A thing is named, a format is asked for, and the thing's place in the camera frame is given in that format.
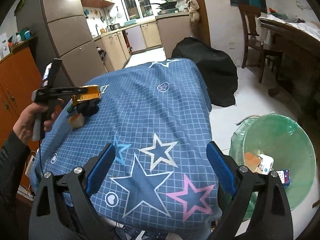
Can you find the beige kitchen cabinets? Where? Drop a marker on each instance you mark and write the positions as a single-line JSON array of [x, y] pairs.
[[164, 31]]

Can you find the gold foil carton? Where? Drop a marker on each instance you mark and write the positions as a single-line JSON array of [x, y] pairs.
[[93, 93]]

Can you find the green rolled cloth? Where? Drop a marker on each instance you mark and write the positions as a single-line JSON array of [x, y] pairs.
[[71, 108]]

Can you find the orange wooden cabinet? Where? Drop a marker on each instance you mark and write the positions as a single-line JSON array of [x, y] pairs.
[[19, 78]]

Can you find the green-lined trash bin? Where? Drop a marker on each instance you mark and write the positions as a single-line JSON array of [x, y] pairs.
[[283, 145]]

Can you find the black cloth bag on floor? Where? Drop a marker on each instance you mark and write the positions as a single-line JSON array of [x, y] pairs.
[[216, 67]]

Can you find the white cloth on table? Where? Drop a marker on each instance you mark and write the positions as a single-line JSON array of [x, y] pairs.
[[310, 28]]

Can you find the dark wooden dining table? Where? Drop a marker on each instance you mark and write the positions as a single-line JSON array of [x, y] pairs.
[[298, 73]]

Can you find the person's left hand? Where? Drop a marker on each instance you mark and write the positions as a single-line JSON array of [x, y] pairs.
[[23, 128]]

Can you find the wooden chair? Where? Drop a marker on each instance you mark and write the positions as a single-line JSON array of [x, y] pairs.
[[249, 14]]

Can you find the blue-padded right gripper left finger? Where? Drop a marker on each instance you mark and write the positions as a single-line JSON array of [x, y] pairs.
[[62, 208]]

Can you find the grey refrigerator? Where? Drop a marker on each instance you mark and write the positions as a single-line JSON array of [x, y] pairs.
[[61, 32]]

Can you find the yellow sponge block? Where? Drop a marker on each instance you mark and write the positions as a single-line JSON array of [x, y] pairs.
[[76, 121]]

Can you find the blue tissue pack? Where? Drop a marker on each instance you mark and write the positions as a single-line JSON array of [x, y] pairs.
[[284, 176]]

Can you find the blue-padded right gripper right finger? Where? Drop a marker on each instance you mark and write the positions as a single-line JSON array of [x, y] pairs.
[[271, 218]]

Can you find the person's left forearm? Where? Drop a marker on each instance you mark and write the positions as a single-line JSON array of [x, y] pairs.
[[14, 154]]

